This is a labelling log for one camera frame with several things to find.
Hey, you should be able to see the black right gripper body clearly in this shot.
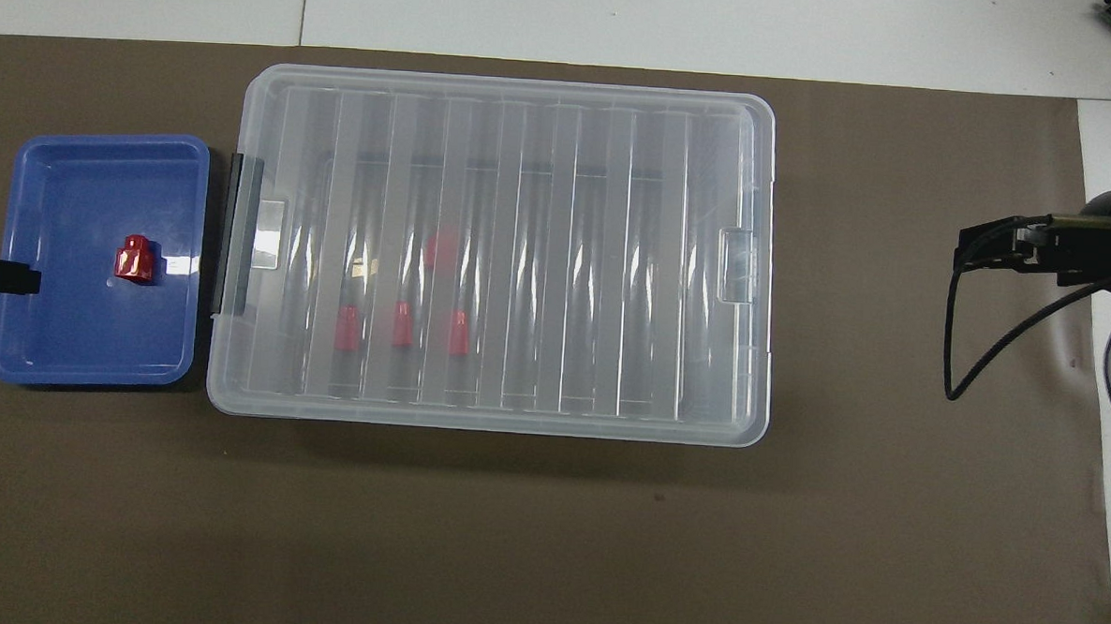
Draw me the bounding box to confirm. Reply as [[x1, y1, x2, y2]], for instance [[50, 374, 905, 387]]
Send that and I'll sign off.
[[1056, 181, 1111, 286]]

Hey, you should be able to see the brown table mat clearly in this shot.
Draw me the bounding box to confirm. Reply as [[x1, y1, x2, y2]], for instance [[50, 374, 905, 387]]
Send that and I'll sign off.
[[0, 33, 1111, 624]]

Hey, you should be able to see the clear plastic storage box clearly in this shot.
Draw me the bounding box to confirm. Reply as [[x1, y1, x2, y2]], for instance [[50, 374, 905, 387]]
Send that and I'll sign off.
[[204, 70, 781, 446]]

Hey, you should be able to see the black box latch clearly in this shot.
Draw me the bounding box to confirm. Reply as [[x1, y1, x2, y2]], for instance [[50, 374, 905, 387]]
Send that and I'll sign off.
[[211, 152, 265, 319]]

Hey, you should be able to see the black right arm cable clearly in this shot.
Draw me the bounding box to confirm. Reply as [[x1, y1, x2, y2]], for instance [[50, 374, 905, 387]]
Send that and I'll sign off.
[[943, 212, 1111, 409]]

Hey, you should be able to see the blue plastic tray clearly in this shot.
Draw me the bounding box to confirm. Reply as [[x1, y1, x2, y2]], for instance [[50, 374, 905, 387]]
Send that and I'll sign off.
[[0, 126, 213, 394]]

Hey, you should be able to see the clear ribbed plastic lid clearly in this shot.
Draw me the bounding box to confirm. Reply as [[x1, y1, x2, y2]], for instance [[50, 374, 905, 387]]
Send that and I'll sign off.
[[204, 61, 784, 449]]

